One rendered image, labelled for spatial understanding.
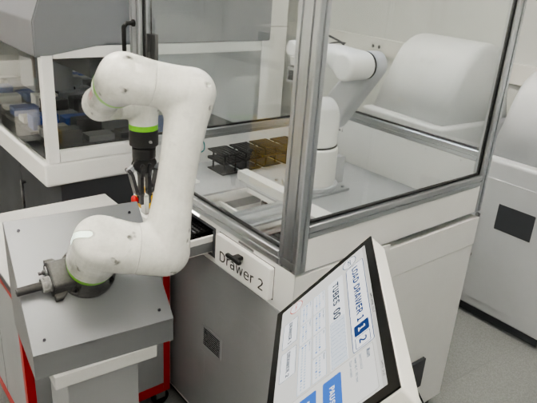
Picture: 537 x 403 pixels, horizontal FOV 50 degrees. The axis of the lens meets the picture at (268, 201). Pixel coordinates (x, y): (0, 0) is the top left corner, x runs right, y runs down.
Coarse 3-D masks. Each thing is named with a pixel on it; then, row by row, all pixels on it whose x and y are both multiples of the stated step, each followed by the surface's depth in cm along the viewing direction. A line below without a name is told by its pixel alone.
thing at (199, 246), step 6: (192, 240) 192; (198, 240) 192; (204, 240) 194; (210, 240) 196; (192, 246) 192; (198, 246) 193; (204, 246) 194; (210, 246) 196; (192, 252) 192; (198, 252) 194; (204, 252) 195
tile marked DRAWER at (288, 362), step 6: (294, 348) 121; (288, 354) 120; (294, 354) 118; (282, 360) 121; (288, 360) 119; (294, 360) 117; (282, 366) 119; (288, 366) 117; (294, 366) 115; (282, 372) 117; (288, 372) 115; (294, 372) 113; (282, 378) 115
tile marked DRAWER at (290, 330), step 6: (294, 318) 132; (288, 324) 132; (294, 324) 129; (288, 330) 129; (294, 330) 127; (288, 336) 127; (294, 336) 125; (282, 342) 127; (288, 342) 125; (282, 348) 125
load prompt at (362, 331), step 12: (360, 264) 125; (348, 276) 125; (360, 276) 121; (348, 288) 121; (360, 288) 117; (348, 300) 117; (360, 300) 113; (360, 312) 109; (360, 324) 106; (372, 324) 103; (360, 336) 103; (372, 336) 100; (360, 348) 100
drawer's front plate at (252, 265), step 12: (216, 240) 191; (228, 240) 186; (216, 252) 192; (228, 252) 186; (240, 252) 181; (228, 264) 188; (252, 264) 177; (264, 264) 172; (240, 276) 183; (264, 276) 173; (252, 288) 179; (264, 288) 174
